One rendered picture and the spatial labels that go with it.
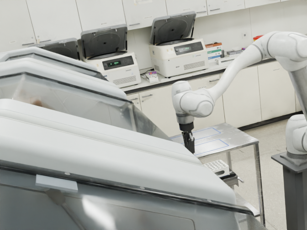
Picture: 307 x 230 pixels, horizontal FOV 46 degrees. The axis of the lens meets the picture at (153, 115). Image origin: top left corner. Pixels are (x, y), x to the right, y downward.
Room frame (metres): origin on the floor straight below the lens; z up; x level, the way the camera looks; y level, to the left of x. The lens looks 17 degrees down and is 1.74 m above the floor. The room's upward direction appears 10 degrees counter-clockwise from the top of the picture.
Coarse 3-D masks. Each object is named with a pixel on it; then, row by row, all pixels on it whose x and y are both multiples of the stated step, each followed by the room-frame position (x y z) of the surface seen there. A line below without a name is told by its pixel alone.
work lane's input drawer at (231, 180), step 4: (232, 172) 1.74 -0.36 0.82; (224, 176) 1.72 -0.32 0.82; (228, 176) 1.72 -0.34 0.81; (232, 176) 1.73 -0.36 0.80; (236, 176) 1.72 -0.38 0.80; (224, 180) 1.71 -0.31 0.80; (228, 180) 1.71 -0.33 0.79; (232, 180) 1.72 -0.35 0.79; (236, 180) 1.72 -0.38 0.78; (240, 180) 1.77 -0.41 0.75; (228, 184) 1.71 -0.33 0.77; (232, 184) 1.72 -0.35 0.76; (236, 184) 1.75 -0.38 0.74
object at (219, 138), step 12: (192, 132) 2.44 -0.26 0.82; (204, 132) 2.40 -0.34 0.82; (216, 132) 2.36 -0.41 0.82; (228, 132) 2.32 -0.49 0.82; (240, 132) 2.28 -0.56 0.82; (204, 144) 2.19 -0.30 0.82; (216, 144) 2.15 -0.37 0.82; (228, 144) 2.12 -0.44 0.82; (240, 144) 2.09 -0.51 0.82; (252, 144) 2.09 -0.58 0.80; (204, 156) 2.02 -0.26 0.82; (228, 156) 2.51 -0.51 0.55; (240, 204) 2.26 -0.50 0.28; (264, 216) 2.11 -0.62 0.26
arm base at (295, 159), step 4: (288, 152) 2.00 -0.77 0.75; (280, 156) 2.06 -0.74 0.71; (284, 156) 2.03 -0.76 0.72; (288, 156) 2.00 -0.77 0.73; (292, 156) 1.96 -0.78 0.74; (296, 156) 1.95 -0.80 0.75; (300, 156) 1.93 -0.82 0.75; (304, 156) 1.93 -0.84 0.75; (288, 160) 1.99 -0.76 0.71; (292, 160) 1.96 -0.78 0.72; (296, 160) 1.94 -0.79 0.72; (300, 160) 1.93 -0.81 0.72; (304, 160) 1.92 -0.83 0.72; (296, 164) 1.91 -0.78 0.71; (300, 164) 1.90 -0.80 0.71
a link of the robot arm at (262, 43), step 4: (272, 32) 1.88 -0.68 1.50; (276, 32) 1.84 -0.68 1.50; (264, 36) 1.89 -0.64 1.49; (268, 36) 1.84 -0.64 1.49; (256, 40) 1.89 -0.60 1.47; (260, 40) 1.87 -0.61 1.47; (264, 40) 1.84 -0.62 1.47; (268, 40) 1.82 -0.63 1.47; (256, 44) 1.86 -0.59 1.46; (260, 44) 1.85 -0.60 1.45; (264, 44) 1.83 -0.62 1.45; (260, 48) 1.84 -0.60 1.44; (264, 48) 1.83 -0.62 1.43; (264, 52) 1.84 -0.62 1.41; (268, 52) 1.81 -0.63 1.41; (264, 56) 1.84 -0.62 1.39; (268, 56) 1.84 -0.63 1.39
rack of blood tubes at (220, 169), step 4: (220, 160) 1.82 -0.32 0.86; (204, 164) 1.80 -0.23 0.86; (208, 164) 1.79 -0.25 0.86; (212, 164) 1.79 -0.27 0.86; (216, 164) 1.78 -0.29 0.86; (220, 164) 1.77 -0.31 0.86; (224, 164) 1.76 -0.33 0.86; (212, 168) 1.74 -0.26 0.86; (216, 168) 1.73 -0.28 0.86; (220, 168) 1.72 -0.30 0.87; (224, 168) 1.73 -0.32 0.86; (228, 168) 1.73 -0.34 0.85; (216, 172) 1.79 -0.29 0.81; (220, 172) 1.78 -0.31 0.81; (224, 172) 1.73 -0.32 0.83; (228, 172) 1.73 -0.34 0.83; (220, 176) 1.72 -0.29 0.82
